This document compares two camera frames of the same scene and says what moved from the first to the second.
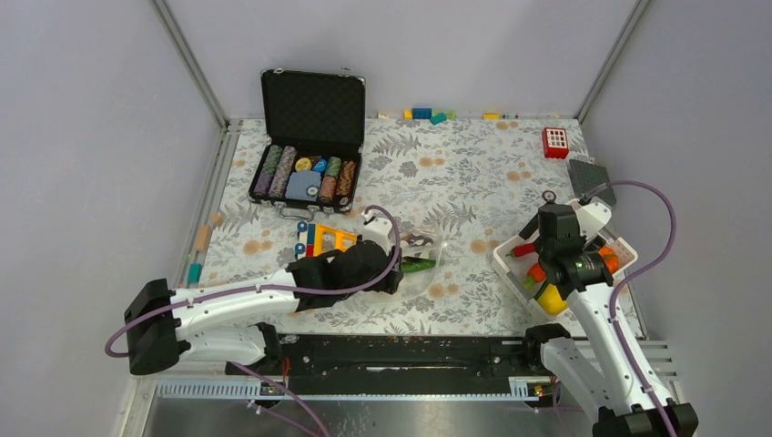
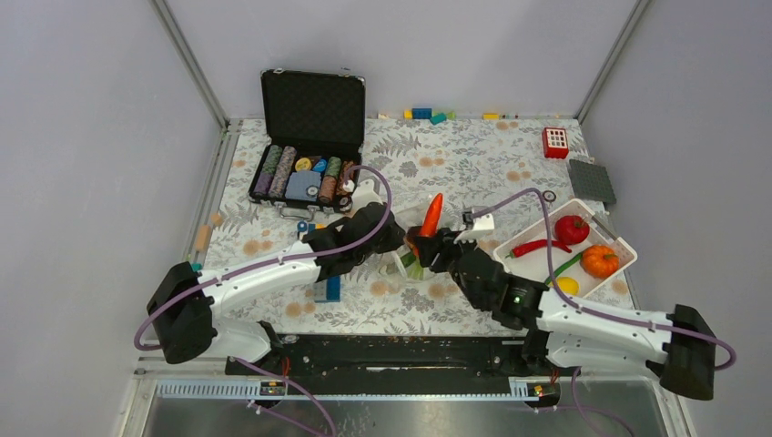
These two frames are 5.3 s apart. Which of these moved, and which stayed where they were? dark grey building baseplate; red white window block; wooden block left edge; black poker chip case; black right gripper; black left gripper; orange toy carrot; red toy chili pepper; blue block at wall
Moved: orange toy carrot; black right gripper; black left gripper
Stayed: blue block at wall; black poker chip case; red white window block; dark grey building baseplate; red toy chili pepper; wooden block left edge
